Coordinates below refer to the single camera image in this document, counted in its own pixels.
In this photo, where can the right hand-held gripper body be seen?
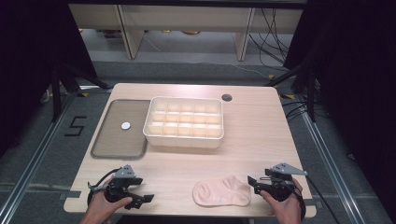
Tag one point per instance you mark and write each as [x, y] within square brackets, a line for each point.
[285, 169]

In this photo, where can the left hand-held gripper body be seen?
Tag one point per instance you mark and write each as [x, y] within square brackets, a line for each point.
[123, 174]

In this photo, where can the pink sock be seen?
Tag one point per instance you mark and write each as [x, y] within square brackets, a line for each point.
[221, 193]

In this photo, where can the person's right hand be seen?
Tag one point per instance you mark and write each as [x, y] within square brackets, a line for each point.
[289, 207]

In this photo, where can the person's left hand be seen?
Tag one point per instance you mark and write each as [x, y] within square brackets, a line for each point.
[101, 205]

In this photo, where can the grey flat tray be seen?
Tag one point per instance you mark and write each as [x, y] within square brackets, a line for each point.
[116, 140]

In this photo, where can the white round disc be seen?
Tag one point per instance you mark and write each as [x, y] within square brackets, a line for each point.
[125, 125]

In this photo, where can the white divided storage box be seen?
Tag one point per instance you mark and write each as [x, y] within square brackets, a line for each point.
[184, 123]

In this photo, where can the black metal stand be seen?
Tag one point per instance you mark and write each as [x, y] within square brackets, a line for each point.
[311, 93]
[56, 93]

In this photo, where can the beige background desk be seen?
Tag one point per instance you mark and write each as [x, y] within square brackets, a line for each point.
[186, 17]

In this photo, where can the aluminium floor rail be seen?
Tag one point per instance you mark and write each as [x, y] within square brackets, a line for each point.
[34, 158]
[330, 168]

